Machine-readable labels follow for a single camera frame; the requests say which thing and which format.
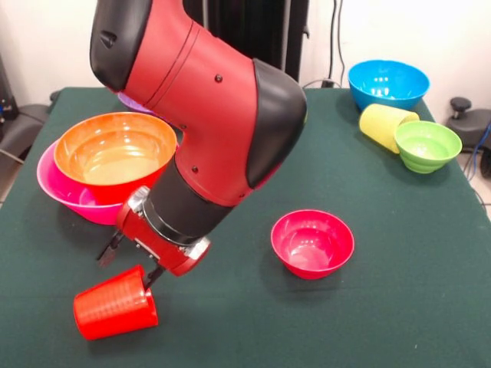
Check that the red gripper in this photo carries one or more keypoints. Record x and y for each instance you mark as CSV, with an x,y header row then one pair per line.
x,y
153,245

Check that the red cup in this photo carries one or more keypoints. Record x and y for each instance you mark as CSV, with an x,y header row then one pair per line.
x,y
115,306

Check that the large magenta bowl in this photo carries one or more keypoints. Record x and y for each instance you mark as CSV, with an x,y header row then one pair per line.
x,y
76,203

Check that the large orange bowl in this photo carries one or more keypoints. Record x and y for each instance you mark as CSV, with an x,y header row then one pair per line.
x,y
107,153

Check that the small crimson pink bowl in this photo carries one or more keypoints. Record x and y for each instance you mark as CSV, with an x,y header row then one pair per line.
x,y
312,245

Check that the yellow cup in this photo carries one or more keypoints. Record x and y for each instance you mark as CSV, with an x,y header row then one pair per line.
x,y
379,124

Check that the blue bowl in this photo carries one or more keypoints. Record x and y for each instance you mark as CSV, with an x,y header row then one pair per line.
x,y
387,84

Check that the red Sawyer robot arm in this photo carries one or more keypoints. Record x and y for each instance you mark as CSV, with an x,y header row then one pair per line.
x,y
199,107

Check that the dark green tablecloth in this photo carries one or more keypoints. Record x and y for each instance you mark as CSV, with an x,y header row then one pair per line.
x,y
268,326

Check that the purple bowl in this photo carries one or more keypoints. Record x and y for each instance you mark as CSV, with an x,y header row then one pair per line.
x,y
132,104

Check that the black equipment box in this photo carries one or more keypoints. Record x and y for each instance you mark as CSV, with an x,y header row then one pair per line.
x,y
5,96

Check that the black robot column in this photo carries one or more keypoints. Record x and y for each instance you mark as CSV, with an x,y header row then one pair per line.
x,y
261,30

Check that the small green bowl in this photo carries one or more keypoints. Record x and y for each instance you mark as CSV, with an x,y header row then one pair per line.
x,y
427,149

